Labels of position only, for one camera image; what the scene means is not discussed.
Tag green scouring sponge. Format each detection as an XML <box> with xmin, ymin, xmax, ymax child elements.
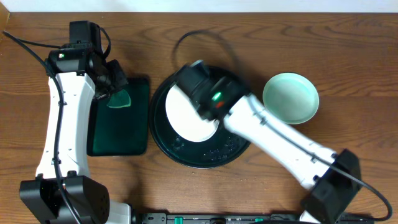
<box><xmin>106</xmin><ymin>90</ymin><xmax>131</xmax><ymax>109</ymax></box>

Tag white plate with green stain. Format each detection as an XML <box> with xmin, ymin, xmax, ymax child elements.
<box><xmin>165</xmin><ymin>85</ymin><xmax>220</xmax><ymax>142</ymax></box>

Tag mint plate with green stain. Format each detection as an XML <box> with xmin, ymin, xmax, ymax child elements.
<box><xmin>262</xmin><ymin>72</ymin><xmax>320</xmax><ymax>124</ymax></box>

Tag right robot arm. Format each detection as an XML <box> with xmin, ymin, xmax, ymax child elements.
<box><xmin>165</xmin><ymin>60</ymin><xmax>361</xmax><ymax>223</ymax></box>

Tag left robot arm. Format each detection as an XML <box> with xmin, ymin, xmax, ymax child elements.
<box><xmin>19</xmin><ymin>44</ymin><xmax>133</xmax><ymax>223</ymax></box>

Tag round black tray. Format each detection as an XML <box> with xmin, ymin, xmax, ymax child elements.
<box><xmin>149</xmin><ymin>65</ymin><xmax>250</xmax><ymax>169</ymax></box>

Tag rectangular black water tray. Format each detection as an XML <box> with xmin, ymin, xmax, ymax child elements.
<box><xmin>87</xmin><ymin>77</ymin><xmax>150</xmax><ymax>157</ymax></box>

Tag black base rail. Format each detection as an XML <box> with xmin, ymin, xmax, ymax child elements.
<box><xmin>133</xmin><ymin>212</ymin><xmax>375</xmax><ymax>224</ymax></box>

